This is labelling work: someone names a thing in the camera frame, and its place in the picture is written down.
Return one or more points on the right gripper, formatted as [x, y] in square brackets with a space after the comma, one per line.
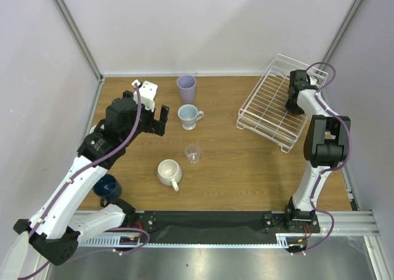
[293, 101]

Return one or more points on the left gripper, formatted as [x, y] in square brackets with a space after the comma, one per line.
[157, 126]

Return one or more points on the pale blue footed mug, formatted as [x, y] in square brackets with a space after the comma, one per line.
[189, 115]

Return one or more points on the cream round mug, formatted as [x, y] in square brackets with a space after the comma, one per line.
[169, 173]

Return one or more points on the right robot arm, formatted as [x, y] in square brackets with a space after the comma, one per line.
[326, 148]

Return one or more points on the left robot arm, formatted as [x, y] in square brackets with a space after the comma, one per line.
[52, 232]

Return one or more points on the lilac plastic tumbler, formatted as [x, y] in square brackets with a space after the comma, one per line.
[187, 88]

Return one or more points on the clear glass cup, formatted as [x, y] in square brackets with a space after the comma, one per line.
[193, 153]

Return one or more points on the pink mug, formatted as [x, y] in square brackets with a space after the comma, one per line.
[92, 129]

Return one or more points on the large dark blue mug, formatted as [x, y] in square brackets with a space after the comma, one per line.
[108, 189]

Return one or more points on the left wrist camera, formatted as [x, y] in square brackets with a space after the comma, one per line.
[148, 92]

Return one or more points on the white wire dish rack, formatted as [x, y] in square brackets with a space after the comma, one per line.
[264, 112]

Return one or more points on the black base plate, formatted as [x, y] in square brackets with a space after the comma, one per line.
[221, 227]

